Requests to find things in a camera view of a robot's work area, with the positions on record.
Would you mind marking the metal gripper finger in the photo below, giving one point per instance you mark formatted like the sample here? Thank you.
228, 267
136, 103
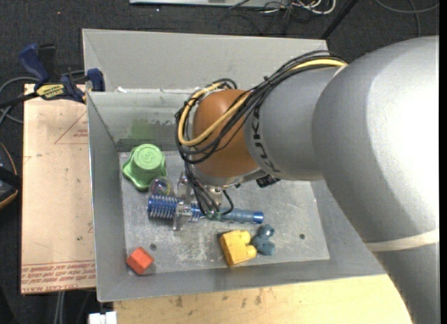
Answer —
184, 188
181, 216

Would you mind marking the blue spiral-headed tool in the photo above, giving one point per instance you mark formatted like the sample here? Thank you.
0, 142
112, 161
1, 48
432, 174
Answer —
161, 207

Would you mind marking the clear glass ball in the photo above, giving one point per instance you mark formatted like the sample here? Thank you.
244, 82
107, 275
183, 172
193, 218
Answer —
161, 187

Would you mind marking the grey metal bin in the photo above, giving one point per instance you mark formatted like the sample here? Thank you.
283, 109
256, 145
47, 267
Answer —
195, 246

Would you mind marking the green plastic cup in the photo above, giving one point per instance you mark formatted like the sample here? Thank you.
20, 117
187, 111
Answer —
145, 163

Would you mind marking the yellow toy block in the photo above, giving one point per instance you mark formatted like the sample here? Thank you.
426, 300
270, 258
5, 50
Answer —
236, 247

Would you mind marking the orange-red block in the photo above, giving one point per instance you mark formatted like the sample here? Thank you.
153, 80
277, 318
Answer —
139, 260

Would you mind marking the blue-grey toy figure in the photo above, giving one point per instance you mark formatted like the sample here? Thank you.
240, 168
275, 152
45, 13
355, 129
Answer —
264, 241

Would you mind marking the brown cardboard board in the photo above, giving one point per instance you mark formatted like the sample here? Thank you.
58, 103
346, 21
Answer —
56, 193

